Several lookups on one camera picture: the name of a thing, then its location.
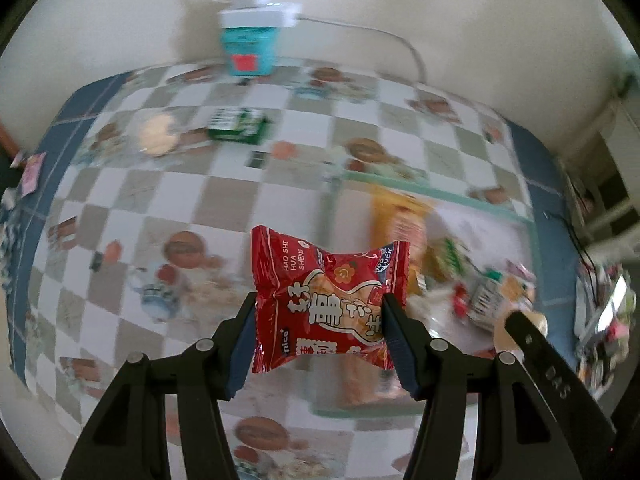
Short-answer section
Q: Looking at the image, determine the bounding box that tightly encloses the green and white snack packet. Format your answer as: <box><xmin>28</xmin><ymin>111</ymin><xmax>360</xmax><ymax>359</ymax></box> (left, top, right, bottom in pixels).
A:
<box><xmin>465</xmin><ymin>270</ymin><xmax>506</xmax><ymax>333</ymax></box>

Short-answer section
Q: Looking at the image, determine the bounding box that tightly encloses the white rack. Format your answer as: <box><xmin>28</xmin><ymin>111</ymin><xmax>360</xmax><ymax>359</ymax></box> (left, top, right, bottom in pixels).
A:
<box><xmin>565</xmin><ymin>75</ymin><xmax>640</xmax><ymax>256</ymax></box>

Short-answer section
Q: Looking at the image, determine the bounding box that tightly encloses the wooden chair frame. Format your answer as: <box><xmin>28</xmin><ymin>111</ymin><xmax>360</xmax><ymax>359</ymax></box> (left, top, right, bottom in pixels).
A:
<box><xmin>0</xmin><ymin>120</ymin><xmax>21</xmax><ymax>161</ymax></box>

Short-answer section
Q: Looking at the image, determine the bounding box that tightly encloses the dark green snack packet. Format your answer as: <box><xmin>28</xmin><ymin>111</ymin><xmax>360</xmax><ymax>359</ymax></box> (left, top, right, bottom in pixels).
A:
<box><xmin>206</xmin><ymin>107</ymin><xmax>271</xmax><ymax>145</ymax></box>

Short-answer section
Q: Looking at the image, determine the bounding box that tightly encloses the red snack packet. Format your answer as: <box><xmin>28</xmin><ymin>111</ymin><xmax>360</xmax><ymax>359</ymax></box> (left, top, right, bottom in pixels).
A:
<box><xmin>250</xmin><ymin>225</ymin><xmax>412</xmax><ymax>375</ymax></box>

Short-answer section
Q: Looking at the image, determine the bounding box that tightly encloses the teal rimmed tray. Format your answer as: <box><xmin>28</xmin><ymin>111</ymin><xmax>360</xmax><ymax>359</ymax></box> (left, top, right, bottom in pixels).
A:
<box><xmin>312</xmin><ymin>167</ymin><xmax>543</xmax><ymax>418</ymax></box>

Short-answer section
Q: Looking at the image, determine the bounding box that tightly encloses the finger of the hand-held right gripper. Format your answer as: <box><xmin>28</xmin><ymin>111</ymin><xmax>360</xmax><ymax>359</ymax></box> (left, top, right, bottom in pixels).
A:
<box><xmin>504</xmin><ymin>311</ymin><xmax>617</xmax><ymax>480</ymax></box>

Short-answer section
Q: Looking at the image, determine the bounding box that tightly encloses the yellow snack packet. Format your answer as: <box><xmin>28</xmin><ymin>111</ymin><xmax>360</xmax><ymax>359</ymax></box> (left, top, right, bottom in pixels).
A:
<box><xmin>369</xmin><ymin>186</ymin><xmax>437</xmax><ymax>296</ymax></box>

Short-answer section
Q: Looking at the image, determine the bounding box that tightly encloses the teal box with red label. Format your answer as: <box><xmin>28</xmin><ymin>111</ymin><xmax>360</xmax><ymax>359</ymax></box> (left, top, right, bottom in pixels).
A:
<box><xmin>220</xmin><ymin>22</ymin><xmax>281</xmax><ymax>78</ymax></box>

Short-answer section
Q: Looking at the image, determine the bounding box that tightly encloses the checkered printed tablecloth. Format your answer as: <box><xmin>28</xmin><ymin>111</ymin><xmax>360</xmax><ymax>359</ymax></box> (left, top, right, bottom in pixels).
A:
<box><xmin>0</xmin><ymin>57</ymin><xmax>576</xmax><ymax>480</ymax></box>

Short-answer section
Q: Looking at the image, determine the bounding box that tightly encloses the white power strip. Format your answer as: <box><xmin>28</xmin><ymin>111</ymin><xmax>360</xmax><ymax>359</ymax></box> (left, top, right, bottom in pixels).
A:
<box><xmin>220</xmin><ymin>0</ymin><xmax>303</xmax><ymax>28</ymax></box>

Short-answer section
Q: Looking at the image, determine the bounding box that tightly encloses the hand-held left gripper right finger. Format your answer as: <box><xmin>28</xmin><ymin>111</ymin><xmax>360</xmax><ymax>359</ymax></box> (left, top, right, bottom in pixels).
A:
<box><xmin>382</xmin><ymin>292</ymin><xmax>577</xmax><ymax>480</ymax></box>

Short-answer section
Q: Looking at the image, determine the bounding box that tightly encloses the pink snack packet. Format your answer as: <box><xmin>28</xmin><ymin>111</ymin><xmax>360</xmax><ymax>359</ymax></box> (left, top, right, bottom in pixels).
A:
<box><xmin>20</xmin><ymin>154</ymin><xmax>46</xmax><ymax>196</ymax></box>

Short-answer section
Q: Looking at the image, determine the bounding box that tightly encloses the black cable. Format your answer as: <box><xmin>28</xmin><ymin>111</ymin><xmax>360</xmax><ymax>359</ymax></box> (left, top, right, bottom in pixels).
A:
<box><xmin>542</xmin><ymin>210</ymin><xmax>601</xmax><ymax>271</ymax></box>

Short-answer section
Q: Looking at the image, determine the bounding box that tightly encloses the white power cable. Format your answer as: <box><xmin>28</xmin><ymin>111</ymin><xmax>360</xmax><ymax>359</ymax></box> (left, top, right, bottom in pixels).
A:
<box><xmin>300</xmin><ymin>15</ymin><xmax>428</xmax><ymax>81</ymax></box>

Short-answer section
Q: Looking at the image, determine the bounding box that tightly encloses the round cream pastry packet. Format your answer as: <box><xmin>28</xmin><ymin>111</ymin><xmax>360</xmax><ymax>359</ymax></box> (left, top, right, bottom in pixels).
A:
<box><xmin>139</xmin><ymin>114</ymin><xmax>178</xmax><ymax>157</ymax></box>
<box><xmin>492</xmin><ymin>310</ymin><xmax>548</xmax><ymax>353</ymax></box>

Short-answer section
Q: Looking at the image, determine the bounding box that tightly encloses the blue white patterned cloth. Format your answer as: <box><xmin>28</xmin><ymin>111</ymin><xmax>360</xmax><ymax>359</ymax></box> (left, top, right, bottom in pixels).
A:
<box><xmin>0</xmin><ymin>187</ymin><xmax>21</xmax><ymax>286</ymax></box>

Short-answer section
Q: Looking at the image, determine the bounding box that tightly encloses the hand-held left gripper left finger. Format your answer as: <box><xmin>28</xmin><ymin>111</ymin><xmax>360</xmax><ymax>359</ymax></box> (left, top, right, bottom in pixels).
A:
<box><xmin>60</xmin><ymin>291</ymin><xmax>257</xmax><ymax>480</ymax></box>

